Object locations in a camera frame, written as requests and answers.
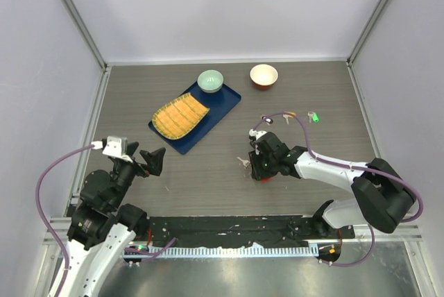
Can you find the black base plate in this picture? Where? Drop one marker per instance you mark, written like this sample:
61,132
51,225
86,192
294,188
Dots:
237,231

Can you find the white slotted cable duct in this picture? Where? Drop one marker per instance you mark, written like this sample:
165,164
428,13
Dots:
254,251

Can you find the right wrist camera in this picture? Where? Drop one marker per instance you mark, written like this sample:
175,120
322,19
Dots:
256,134

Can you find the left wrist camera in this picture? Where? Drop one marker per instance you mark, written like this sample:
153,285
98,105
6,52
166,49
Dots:
113,147

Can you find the key with green tag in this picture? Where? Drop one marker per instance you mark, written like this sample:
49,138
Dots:
313,117

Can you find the key with yellow tag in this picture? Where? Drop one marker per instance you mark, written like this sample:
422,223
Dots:
288,115

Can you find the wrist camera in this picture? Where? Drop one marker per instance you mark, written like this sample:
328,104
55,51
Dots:
113,147
256,134

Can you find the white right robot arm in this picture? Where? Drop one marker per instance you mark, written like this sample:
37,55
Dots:
381,198

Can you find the keyring bunch with tags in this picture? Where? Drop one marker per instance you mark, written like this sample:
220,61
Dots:
249,173

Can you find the woven bamboo plate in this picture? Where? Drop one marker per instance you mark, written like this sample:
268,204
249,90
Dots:
179,117

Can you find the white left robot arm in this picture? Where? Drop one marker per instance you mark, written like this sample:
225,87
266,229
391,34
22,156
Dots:
102,226

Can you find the key with black tag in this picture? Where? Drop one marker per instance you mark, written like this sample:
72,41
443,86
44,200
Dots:
266,119

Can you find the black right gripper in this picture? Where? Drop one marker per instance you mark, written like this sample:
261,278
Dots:
258,173

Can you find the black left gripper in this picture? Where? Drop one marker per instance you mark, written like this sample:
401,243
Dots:
154,162

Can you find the red bowl white inside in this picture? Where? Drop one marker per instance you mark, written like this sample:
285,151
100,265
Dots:
263,76

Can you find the light green bowl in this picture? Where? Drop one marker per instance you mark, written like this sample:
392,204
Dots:
210,81

